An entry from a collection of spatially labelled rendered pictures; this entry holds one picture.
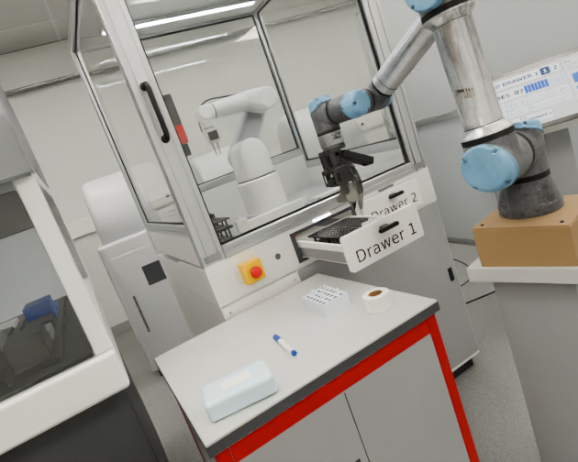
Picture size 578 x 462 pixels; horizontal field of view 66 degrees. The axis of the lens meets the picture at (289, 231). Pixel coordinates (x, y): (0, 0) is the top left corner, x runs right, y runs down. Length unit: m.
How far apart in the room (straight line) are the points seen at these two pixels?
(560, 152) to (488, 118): 1.03
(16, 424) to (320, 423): 0.68
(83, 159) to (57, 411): 3.69
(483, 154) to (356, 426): 0.67
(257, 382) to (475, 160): 0.68
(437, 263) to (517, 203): 0.81
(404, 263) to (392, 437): 0.86
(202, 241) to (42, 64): 3.66
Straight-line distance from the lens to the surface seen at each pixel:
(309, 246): 1.51
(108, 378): 1.22
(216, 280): 1.48
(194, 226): 1.45
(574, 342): 1.33
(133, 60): 1.49
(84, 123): 4.77
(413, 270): 1.90
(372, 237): 1.33
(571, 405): 1.46
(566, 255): 1.18
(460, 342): 2.14
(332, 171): 1.36
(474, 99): 1.09
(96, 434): 1.34
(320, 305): 1.22
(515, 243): 1.21
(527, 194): 1.23
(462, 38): 1.10
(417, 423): 1.21
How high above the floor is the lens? 1.24
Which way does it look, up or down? 11 degrees down
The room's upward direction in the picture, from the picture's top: 20 degrees counter-clockwise
